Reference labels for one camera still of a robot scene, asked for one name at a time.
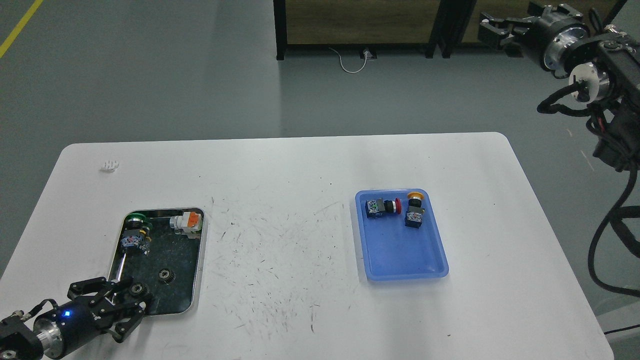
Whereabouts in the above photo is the yellow push button switch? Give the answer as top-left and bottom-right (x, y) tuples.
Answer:
(404, 191), (425, 229)

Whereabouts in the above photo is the left wooden cabinet black frame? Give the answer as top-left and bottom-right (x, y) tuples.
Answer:
(273, 0), (446, 61)

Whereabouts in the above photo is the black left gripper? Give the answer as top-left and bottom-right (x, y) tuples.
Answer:
(34, 276), (154, 360)

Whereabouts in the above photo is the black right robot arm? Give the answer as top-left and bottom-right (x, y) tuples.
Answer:
(478, 2), (640, 173)

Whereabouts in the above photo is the white cable on floor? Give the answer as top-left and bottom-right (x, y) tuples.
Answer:
(328, 46), (377, 74)

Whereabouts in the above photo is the right wooden cabinet black frame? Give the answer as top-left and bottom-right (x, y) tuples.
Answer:
(438, 0), (627, 59)

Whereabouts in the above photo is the small white plastic piece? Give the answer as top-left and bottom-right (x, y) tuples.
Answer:
(100, 161), (120, 173)

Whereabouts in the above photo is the orange white switch module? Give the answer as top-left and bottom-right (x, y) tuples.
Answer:
(169, 211), (203, 239)

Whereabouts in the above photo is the black gear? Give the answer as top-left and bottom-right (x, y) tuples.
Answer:
(128, 282), (149, 298)
(157, 268), (176, 284)

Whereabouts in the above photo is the red push button switch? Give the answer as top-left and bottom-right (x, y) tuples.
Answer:
(365, 198), (402, 218)

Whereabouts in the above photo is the green push button switch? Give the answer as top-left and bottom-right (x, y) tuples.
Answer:
(119, 212), (153, 255)

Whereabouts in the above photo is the wooden cabinet black frame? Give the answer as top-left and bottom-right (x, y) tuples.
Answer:
(438, 0), (627, 59)
(273, 0), (446, 61)

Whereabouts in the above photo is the black cable right edge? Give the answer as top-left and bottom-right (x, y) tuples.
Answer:
(587, 165), (640, 299)

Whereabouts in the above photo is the silver metal tray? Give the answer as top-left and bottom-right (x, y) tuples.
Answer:
(107, 207), (205, 316)

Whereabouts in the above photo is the blue plastic tray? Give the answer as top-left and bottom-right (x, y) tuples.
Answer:
(355, 188), (450, 281)

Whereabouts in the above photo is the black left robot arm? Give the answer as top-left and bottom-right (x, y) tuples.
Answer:
(0, 276), (154, 360)

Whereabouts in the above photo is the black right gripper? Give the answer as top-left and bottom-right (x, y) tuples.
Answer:
(478, 4), (590, 71)

